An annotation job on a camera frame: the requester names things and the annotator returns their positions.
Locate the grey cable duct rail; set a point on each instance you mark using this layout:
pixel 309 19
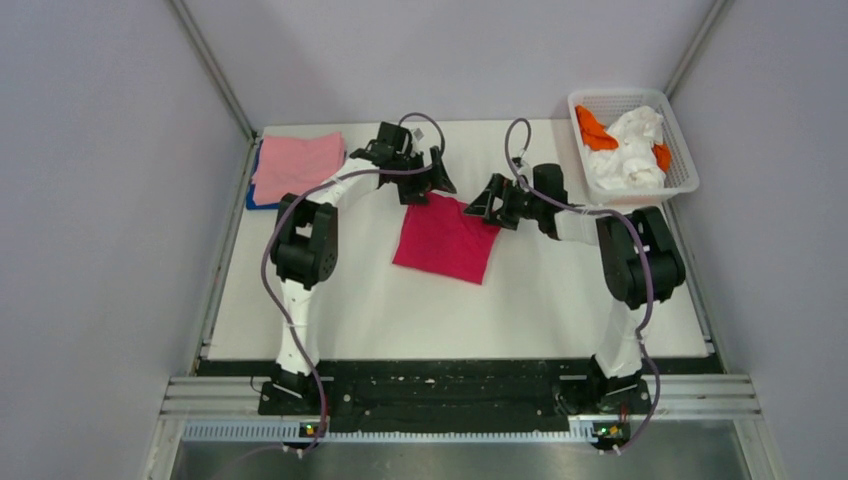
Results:
pixel 299 433

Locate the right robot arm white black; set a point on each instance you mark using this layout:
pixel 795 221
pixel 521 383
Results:
pixel 640 262

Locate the white plastic basket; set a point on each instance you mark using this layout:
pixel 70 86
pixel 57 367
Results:
pixel 608 105

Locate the magenta t shirt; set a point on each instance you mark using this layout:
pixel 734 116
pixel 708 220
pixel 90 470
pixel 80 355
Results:
pixel 439 238

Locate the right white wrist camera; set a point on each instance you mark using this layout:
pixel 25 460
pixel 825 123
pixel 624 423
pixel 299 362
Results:
pixel 522 173

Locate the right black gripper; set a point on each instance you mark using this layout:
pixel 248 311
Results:
pixel 483 205

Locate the folded pink t shirt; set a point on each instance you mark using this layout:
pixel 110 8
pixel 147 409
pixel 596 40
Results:
pixel 291 166

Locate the folded blue t shirt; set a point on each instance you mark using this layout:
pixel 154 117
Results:
pixel 255 199

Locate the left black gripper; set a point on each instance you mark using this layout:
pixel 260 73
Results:
pixel 427 180

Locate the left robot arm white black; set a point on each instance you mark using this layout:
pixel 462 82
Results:
pixel 304 246

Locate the orange t shirt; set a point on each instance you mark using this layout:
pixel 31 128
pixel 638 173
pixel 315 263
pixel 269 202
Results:
pixel 642 124

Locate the white t shirt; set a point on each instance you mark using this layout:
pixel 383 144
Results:
pixel 633 167

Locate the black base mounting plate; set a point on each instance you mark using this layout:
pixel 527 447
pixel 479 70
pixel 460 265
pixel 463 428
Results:
pixel 438 396

